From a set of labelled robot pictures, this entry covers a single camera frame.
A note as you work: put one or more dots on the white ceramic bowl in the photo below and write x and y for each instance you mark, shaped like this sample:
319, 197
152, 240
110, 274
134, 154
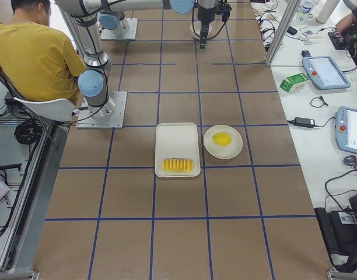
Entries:
195, 29

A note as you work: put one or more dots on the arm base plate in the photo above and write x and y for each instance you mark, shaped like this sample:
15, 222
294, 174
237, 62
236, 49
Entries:
110, 116
129, 35

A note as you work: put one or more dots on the yellow lemon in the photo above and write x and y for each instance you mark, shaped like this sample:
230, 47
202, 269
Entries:
222, 138

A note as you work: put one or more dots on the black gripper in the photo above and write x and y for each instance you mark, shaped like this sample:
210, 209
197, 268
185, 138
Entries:
204, 15

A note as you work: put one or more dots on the sliced yellow fruit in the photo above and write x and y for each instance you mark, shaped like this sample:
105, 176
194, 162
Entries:
178, 165

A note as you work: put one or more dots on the aluminium frame post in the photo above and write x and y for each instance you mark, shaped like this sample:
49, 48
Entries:
281, 30

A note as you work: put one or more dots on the black laptop bag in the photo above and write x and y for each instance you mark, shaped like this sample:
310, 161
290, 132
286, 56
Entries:
339, 230

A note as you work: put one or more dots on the blue teach pendant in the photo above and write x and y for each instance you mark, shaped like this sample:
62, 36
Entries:
346, 129
325, 73

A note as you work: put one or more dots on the cream round plate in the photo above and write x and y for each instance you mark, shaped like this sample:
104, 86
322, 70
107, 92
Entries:
223, 152

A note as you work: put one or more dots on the cream rectangular tray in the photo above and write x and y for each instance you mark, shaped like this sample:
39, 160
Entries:
177, 140

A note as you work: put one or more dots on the far blue teach pendant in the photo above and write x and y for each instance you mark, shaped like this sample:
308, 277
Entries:
325, 73

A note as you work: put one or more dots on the near blue teach pendant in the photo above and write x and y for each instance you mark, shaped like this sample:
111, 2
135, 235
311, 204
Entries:
346, 129

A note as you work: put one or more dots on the black power adapter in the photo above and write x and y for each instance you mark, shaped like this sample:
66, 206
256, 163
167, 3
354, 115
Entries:
304, 122

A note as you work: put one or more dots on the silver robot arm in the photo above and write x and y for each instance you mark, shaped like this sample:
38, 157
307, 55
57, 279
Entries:
114, 21
81, 19

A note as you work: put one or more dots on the green white carton box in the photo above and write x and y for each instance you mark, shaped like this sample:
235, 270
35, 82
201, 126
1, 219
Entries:
294, 82

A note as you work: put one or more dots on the plastic water bottle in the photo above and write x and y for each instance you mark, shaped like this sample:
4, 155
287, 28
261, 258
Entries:
303, 11

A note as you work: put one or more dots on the man in yellow shirt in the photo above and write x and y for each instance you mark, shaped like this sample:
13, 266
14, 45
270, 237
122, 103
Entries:
40, 61

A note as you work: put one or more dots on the white plastic chair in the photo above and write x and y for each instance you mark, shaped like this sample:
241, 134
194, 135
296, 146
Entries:
48, 112

